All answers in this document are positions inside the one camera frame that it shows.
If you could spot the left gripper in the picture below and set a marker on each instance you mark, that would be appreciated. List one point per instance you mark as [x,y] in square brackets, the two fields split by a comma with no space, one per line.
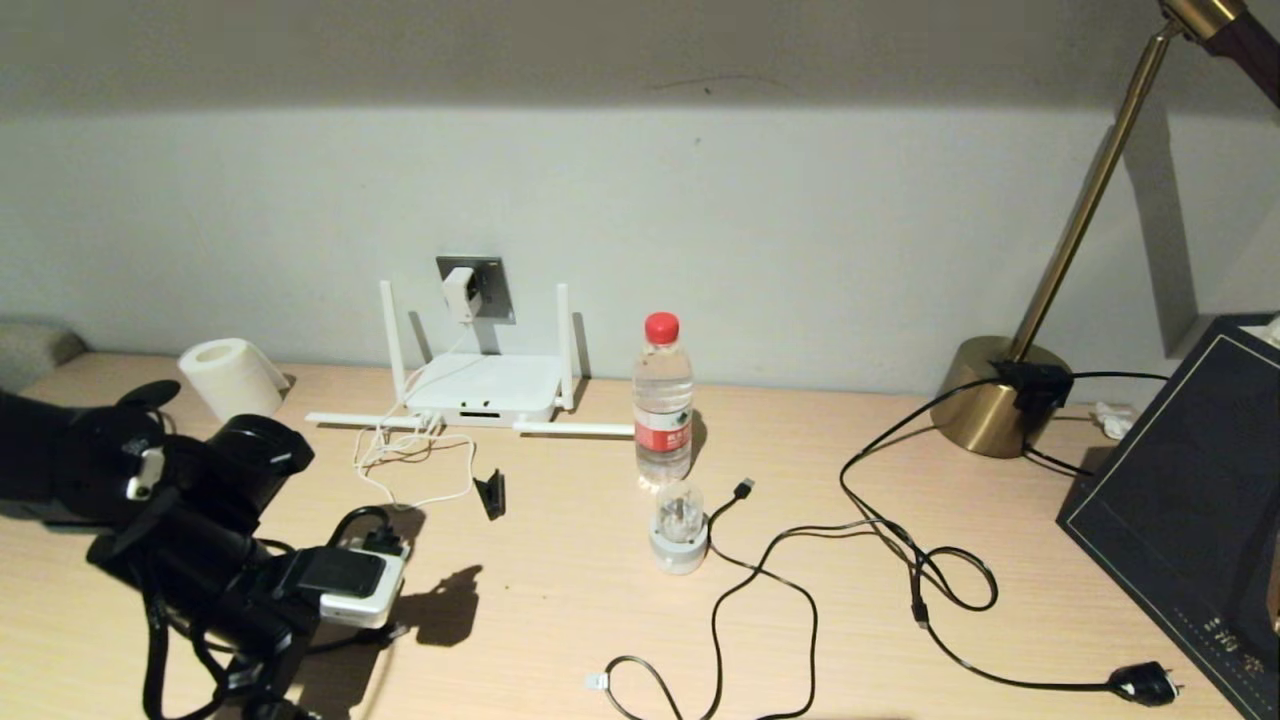
[265,640]

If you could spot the white power adapter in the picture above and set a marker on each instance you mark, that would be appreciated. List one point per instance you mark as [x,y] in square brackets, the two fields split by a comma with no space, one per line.
[460,292]

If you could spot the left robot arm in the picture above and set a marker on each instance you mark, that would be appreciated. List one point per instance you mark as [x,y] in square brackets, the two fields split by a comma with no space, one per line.
[200,540]

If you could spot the white power adapter plug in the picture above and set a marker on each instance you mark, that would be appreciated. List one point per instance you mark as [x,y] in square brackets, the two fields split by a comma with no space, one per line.
[360,595]

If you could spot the white wifi router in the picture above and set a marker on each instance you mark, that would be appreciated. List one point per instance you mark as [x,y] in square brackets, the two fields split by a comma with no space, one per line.
[485,385]

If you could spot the white toilet paper roll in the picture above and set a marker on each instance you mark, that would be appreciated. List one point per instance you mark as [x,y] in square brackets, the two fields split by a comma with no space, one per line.
[235,385]

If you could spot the small black clip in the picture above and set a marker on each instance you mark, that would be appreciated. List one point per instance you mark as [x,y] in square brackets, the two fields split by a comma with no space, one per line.
[492,495]

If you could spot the black round desk grommet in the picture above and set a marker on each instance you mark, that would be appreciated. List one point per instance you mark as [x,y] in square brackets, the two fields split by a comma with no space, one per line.
[155,390]

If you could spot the small white dome humidifier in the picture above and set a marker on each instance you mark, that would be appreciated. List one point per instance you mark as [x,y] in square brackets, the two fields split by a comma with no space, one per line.
[680,545]

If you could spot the clear water bottle red cap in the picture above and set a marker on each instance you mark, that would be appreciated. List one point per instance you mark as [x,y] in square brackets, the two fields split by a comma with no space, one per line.
[661,400]

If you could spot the brass desk lamp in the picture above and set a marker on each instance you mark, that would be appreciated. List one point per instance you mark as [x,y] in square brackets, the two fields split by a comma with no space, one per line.
[985,410]

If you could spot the crumpled white tissue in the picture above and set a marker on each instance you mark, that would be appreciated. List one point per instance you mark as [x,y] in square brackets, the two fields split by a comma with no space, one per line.
[1112,422]

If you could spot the grey wall socket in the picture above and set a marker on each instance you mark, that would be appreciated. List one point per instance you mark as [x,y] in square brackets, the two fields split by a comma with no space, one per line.
[495,290]

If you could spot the black inline switch box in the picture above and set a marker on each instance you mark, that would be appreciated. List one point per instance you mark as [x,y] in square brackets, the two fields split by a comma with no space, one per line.
[1035,387]

